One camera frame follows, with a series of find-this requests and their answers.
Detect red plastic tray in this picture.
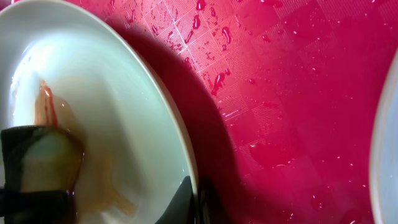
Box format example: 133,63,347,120
77,0,397,223

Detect green yellow sponge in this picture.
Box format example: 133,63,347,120
1,126,84,193

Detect white plate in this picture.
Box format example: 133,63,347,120
1,1,197,223
369,55,397,224

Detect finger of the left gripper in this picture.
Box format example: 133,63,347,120
1,189,77,224

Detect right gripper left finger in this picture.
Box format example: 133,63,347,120
155,176,195,224

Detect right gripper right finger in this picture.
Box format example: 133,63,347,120
198,179,230,224

